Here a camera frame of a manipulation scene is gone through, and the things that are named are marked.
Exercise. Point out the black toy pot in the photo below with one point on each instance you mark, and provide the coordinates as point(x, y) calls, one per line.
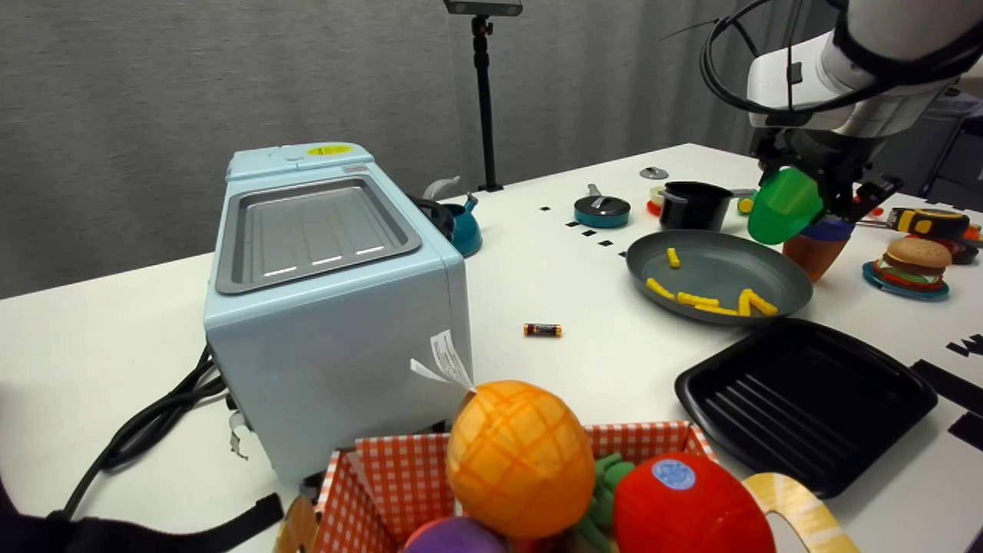
point(693, 206)

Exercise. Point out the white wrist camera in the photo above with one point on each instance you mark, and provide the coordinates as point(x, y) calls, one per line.
point(784, 78)

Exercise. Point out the green plush leaf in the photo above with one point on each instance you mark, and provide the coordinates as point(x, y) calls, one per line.
point(607, 502)

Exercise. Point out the red plush fruit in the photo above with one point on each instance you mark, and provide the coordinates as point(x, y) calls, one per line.
point(686, 510)

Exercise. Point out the black camera tripod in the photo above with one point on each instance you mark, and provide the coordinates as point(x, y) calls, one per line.
point(483, 101)

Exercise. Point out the red checkered box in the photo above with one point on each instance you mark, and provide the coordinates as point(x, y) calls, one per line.
point(378, 487)

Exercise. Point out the small grey metal disc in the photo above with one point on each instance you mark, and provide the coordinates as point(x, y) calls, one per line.
point(652, 172)

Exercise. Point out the black tape strip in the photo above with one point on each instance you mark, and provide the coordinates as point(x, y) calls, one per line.
point(948, 385)
point(970, 432)

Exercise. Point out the light blue toaster oven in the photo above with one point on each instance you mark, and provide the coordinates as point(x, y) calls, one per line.
point(328, 347)

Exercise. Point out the beige tape roll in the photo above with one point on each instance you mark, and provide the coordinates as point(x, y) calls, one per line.
point(803, 510)

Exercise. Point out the orange plush fruit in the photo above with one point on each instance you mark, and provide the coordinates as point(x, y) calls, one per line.
point(517, 461)

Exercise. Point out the dark red round toy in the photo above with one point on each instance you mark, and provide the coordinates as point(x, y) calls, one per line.
point(970, 246)

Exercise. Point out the green plastic cup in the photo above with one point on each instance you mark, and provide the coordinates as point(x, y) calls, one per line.
point(784, 208)

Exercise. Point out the purple plush fruit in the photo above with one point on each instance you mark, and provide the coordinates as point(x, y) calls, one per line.
point(448, 539)

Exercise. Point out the black ribbed grill tray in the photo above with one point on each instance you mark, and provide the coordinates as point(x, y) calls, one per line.
point(809, 399)

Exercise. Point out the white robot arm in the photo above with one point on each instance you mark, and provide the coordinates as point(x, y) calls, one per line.
point(909, 50)

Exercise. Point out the green yellow toy corn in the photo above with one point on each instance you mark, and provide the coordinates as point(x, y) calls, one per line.
point(743, 203)

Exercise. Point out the small toy frying pan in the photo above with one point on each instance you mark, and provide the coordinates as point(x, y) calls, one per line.
point(602, 212)

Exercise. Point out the grey bin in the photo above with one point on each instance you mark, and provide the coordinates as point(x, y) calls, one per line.
point(927, 162)

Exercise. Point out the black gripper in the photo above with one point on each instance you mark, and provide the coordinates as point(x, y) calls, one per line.
point(831, 151)

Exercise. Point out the teal toy kettle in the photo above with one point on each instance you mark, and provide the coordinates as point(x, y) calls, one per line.
point(462, 231)

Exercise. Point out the toy hamburger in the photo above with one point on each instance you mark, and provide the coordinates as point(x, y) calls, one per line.
point(912, 258)

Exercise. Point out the black bag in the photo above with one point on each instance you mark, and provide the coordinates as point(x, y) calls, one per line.
point(102, 536)

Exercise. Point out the grey green round plate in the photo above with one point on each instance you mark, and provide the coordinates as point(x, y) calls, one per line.
point(718, 272)

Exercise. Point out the yellow toy french fry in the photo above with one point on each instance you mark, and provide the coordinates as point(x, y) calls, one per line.
point(722, 311)
point(746, 301)
point(765, 304)
point(658, 288)
point(673, 256)
point(695, 300)

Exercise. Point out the orange cup with blue rim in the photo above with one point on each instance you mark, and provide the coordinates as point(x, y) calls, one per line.
point(819, 263)

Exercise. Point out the small black tape piece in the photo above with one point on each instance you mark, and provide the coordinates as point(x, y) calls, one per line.
point(587, 231)

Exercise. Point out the small teal toy plate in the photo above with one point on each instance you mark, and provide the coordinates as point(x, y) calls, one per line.
point(892, 286)

